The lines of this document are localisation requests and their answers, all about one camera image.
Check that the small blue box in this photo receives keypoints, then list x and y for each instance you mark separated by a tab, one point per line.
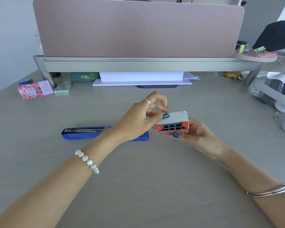
26	82

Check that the white paper stack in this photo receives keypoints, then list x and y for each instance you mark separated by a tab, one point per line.
140	76

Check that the pink desk divider panel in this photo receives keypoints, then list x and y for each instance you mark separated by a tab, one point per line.
137	28

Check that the person's right forearm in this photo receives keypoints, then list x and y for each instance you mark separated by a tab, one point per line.
256	185

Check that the metal staples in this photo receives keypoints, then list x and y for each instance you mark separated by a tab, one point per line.
172	127

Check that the black cloth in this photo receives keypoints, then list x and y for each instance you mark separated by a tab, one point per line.
275	35

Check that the pink coiled item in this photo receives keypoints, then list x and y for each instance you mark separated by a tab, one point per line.
263	54

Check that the green packet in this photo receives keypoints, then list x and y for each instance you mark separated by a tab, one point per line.
84	77

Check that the brown bottle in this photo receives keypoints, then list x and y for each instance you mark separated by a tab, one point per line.
56	75

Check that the yellow wrapper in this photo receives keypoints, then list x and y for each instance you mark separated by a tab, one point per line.
232	74

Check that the grey desk riser shelf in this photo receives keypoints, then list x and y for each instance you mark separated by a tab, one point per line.
144	66

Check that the red and white staple box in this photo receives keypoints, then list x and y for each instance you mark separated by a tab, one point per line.
173	117

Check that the person's left forearm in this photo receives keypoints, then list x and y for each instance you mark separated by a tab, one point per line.
52	187

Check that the blue stapler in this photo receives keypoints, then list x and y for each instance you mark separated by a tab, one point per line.
85	136

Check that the white and grey device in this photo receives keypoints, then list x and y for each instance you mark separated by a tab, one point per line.
270	89

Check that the person's left hand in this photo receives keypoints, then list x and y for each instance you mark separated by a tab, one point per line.
130	121

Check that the black jar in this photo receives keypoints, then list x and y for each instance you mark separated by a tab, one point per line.
241	43

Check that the person's left thumb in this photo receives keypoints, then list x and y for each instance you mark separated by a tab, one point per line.
156	118

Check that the silver bangle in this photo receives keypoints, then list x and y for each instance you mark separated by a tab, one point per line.
270	192

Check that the round grey side tray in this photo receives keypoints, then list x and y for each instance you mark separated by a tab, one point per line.
254	58

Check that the person's right hand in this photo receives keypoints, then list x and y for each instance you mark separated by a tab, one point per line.
201	140

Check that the lavender flat board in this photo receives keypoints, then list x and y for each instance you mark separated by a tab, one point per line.
142	83

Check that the loose white paper sheets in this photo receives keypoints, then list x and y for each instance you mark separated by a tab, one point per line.
191	76

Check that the yellow and teal binder clip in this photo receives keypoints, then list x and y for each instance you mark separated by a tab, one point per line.
259	49

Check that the black flat device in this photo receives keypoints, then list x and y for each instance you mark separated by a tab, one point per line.
156	86

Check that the person's right thumb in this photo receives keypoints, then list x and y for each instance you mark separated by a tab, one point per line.
181	136

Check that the pink patterned card booklet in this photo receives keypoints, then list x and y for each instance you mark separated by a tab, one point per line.
33	90

